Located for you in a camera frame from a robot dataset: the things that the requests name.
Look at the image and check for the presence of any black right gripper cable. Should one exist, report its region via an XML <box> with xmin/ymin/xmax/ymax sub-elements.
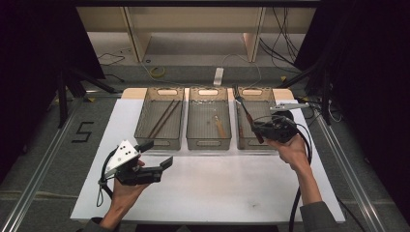
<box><xmin>287</xmin><ymin>117</ymin><xmax>314</xmax><ymax>232</ymax></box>

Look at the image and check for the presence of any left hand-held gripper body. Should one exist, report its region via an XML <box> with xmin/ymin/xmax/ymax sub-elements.
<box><xmin>102</xmin><ymin>138</ymin><xmax>162</xmax><ymax>188</ymax></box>

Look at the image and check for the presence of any white power strip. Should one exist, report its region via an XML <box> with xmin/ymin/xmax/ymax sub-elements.
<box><xmin>213</xmin><ymin>67</ymin><xmax>224</xmax><ymax>87</ymax></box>

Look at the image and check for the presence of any yellow tape roll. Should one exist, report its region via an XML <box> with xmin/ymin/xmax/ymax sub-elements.
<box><xmin>149</xmin><ymin>66</ymin><xmax>166</xmax><ymax>79</ymax></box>

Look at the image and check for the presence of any person's left hand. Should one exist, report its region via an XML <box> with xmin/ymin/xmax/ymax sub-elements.
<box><xmin>107</xmin><ymin>178</ymin><xmax>152</xmax><ymax>220</ymax></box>

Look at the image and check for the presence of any person's right hand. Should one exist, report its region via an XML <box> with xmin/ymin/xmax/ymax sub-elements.
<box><xmin>266</xmin><ymin>134</ymin><xmax>310</xmax><ymax>174</ymax></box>

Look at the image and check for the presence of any black cable bundle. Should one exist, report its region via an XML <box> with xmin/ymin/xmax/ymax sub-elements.
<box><xmin>259</xmin><ymin>7</ymin><xmax>303</xmax><ymax>67</ymax></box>

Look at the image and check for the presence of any black tripod stand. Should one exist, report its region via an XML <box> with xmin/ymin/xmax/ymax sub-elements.
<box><xmin>56</xmin><ymin>64</ymin><xmax>119</xmax><ymax>130</ymax></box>
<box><xmin>277</xmin><ymin>61</ymin><xmax>333</xmax><ymax>127</ymax></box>

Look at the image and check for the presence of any black curtain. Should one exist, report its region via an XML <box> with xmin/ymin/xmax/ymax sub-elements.
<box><xmin>294</xmin><ymin>0</ymin><xmax>410</xmax><ymax>220</ymax></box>
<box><xmin>0</xmin><ymin>0</ymin><xmax>105</xmax><ymax>182</ymax></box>

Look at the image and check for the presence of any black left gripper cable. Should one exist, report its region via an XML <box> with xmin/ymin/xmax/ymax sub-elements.
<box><xmin>96</xmin><ymin>148</ymin><xmax>118</xmax><ymax>208</ymax></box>

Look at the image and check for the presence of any dark wooden chopstick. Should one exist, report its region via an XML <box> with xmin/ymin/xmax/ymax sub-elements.
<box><xmin>152</xmin><ymin>100</ymin><xmax>182</xmax><ymax>139</ymax></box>
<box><xmin>149</xmin><ymin>99</ymin><xmax>176</xmax><ymax>139</ymax></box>

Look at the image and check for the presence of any translucent orange baby spoon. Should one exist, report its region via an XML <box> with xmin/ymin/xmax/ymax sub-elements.
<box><xmin>213</xmin><ymin>115</ymin><xmax>228</xmax><ymax>139</ymax></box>

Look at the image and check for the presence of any beige wooden shelf unit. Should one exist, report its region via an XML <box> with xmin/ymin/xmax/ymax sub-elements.
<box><xmin>76</xmin><ymin>6</ymin><xmax>318</xmax><ymax>64</ymax></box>

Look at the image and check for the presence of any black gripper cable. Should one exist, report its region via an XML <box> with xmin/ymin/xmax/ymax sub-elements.
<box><xmin>96</xmin><ymin>148</ymin><xmax>118</xmax><ymax>208</ymax></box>
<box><xmin>287</xmin><ymin>117</ymin><xmax>314</xmax><ymax>232</ymax></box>

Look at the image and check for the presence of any aluminium floor rail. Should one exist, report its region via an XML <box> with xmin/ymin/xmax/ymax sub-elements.
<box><xmin>313</xmin><ymin>109</ymin><xmax>386</xmax><ymax>232</ymax></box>
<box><xmin>0</xmin><ymin>96</ymin><xmax>86</xmax><ymax>232</ymax></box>

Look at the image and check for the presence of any smoky clear plastic bin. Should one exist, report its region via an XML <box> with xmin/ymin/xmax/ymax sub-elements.
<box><xmin>133</xmin><ymin>86</ymin><xmax>186</xmax><ymax>151</ymax></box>
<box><xmin>186</xmin><ymin>86</ymin><xmax>233</xmax><ymax>151</ymax></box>
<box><xmin>232</xmin><ymin>86</ymin><xmax>282</xmax><ymax>151</ymax></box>

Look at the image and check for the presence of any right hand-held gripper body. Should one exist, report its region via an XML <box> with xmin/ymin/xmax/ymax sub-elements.
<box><xmin>263</xmin><ymin>101</ymin><xmax>310</xmax><ymax>144</ymax></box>

